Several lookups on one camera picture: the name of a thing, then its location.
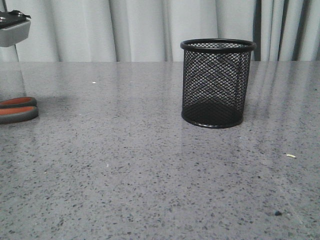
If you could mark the black mesh pen cup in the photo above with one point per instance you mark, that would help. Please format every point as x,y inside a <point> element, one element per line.
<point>215,80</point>

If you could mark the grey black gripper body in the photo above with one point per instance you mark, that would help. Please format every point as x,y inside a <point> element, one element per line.
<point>14,27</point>

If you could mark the orange grey handled scissors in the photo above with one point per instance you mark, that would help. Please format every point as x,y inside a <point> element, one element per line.
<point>18,110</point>

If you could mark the grey curtain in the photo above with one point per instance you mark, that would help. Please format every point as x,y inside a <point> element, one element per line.
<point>152,30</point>

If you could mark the small black crumb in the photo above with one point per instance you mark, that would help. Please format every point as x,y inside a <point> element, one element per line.
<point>277,213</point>

